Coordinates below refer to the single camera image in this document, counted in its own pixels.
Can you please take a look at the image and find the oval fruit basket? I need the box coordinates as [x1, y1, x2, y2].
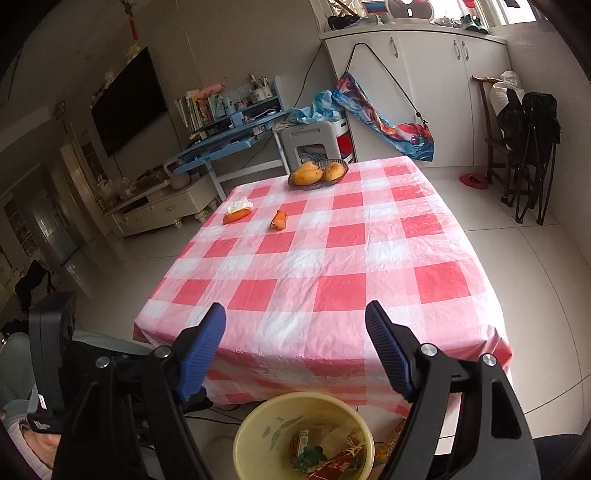
[287, 158, 349, 188]

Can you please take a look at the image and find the window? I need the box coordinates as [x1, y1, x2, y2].
[462, 0, 550, 26]

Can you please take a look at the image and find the colourful printed hanging bag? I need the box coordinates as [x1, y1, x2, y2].
[331, 42, 435, 162]

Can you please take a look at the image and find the dark cloth pile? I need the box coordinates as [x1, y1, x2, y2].
[325, 14, 361, 31]

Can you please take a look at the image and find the white pen holder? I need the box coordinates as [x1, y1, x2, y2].
[249, 74, 274, 103]

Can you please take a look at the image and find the row of books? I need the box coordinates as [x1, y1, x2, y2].
[174, 95, 218, 132]

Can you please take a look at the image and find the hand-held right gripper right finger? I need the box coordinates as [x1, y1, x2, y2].
[365, 300, 540, 480]

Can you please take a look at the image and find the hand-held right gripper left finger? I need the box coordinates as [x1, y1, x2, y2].
[52, 302, 227, 480]

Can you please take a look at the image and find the blue study desk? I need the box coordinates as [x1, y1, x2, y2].
[164, 76, 296, 204]

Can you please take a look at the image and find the orange printed wrapper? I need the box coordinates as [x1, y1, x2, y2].
[375, 419, 407, 466]

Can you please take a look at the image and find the clear plastic bag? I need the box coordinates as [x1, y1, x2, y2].
[99, 178, 134, 204]

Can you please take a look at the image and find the white stuffed bag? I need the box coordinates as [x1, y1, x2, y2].
[489, 70, 525, 151]

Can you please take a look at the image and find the green snack wrapper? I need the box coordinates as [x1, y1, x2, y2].
[295, 444, 326, 468]

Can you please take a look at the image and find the pink jug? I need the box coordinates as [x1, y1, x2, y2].
[166, 167, 190, 191]

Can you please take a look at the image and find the yellow plastic bin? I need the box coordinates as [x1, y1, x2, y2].
[232, 391, 376, 480]

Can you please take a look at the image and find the white plastic stool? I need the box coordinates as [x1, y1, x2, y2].
[279, 121, 340, 171]

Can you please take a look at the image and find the person's left forearm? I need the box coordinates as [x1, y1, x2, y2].
[0, 332, 54, 480]

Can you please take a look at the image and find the person's left hand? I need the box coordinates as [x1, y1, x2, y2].
[18, 427, 63, 469]

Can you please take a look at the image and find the white storage cart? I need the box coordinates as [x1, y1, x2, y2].
[332, 117, 356, 164]

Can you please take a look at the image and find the white television cabinet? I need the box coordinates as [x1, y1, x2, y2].
[104, 174, 220, 238]

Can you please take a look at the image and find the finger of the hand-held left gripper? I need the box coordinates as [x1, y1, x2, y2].
[184, 387, 214, 414]

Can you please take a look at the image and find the dark wooden chair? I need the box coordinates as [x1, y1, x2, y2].
[472, 75, 513, 197]

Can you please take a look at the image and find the person's leg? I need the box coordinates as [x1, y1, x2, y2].
[533, 434, 585, 480]

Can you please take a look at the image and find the blue plastic bag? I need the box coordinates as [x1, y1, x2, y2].
[288, 90, 345, 124]

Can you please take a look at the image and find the black wall television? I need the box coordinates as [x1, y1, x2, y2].
[90, 46, 169, 158]

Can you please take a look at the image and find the red hanging knot ornament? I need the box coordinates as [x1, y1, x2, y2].
[124, 0, 141, 42]

